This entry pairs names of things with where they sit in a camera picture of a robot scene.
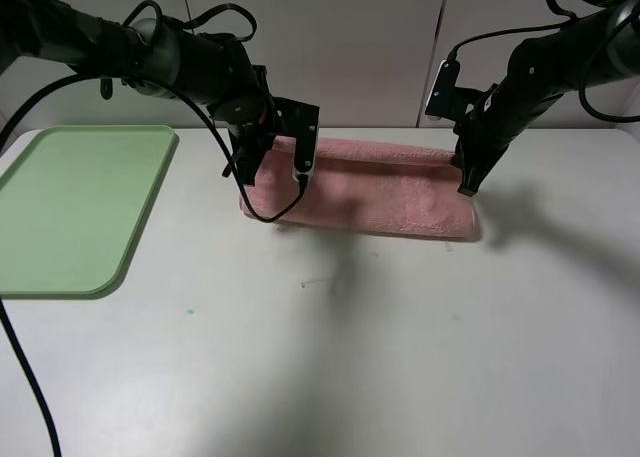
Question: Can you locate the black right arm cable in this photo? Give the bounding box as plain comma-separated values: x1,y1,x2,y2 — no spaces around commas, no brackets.
446,0,640,124

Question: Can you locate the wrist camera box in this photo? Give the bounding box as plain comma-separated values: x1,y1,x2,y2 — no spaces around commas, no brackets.
274,97,320,184
425,57,484,122

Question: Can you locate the pink fluffy towel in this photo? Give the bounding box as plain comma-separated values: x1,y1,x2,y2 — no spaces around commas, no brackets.
238,135,482,241

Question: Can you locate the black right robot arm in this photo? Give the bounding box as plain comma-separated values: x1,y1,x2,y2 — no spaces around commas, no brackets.
454,0,639,197

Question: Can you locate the green plastic tray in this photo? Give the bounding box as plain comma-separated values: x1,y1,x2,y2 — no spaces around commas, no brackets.
1,126,179,299

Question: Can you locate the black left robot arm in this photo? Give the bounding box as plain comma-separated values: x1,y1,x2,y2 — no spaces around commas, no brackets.
1,0,275,186

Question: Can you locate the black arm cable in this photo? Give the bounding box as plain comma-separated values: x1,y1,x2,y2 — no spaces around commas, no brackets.
0,0,309,457
446,0,640,124

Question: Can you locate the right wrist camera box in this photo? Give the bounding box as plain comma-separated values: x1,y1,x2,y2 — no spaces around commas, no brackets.
425,57,484,122

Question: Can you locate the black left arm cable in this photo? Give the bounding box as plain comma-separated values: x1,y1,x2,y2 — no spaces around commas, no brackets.
0,0,309,457

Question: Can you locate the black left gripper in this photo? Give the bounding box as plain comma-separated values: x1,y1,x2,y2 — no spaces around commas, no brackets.
199,33,277,185

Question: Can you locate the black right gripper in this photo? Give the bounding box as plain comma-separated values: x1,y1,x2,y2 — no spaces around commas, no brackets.
450,26,583,197

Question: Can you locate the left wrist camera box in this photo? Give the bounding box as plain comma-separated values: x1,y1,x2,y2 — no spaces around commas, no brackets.
274,97,320,184

